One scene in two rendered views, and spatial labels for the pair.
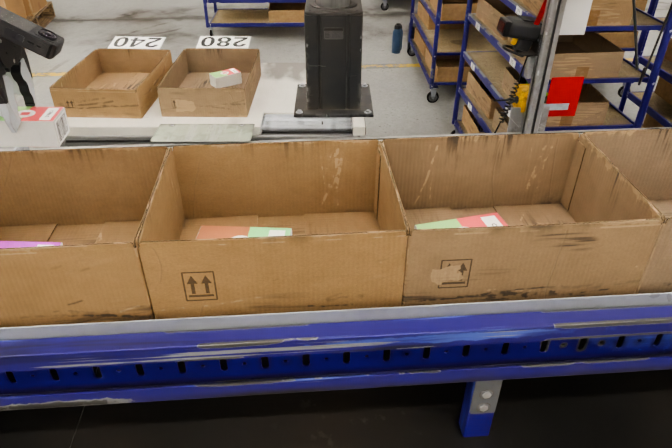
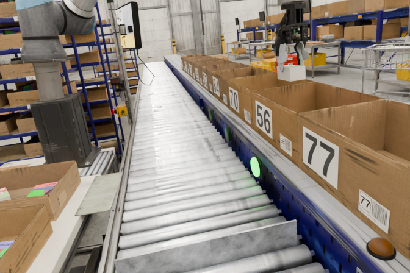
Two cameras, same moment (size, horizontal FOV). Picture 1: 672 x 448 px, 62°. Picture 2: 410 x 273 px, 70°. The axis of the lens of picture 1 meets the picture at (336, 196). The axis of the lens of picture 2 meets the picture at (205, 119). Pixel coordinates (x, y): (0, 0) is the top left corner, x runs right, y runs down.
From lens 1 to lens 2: 1.92 m
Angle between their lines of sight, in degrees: 85
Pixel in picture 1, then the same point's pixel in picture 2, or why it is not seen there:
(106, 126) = (61, 249)
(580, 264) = not seen: hidden behind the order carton
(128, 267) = (318, 92)
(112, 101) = (36, 232)
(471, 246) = not seen: hidden behind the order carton
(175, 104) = (59, 200)
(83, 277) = (327, 98)
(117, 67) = not seen: outside the picture
